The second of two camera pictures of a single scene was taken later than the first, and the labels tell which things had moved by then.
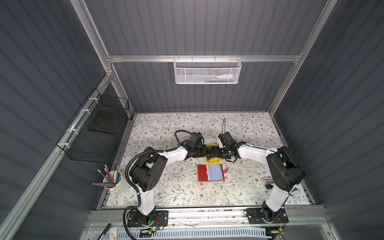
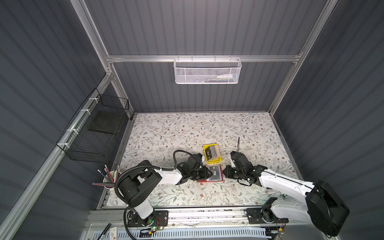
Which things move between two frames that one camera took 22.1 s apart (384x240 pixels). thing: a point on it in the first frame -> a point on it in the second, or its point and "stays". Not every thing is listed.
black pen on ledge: (104, 231) stays
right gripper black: (217, 154) -> (227, 171)
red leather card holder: (208, 172) stays
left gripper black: (204, 152) -> (206, 174)
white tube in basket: (233, 76) stays
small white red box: (113, 233) stays
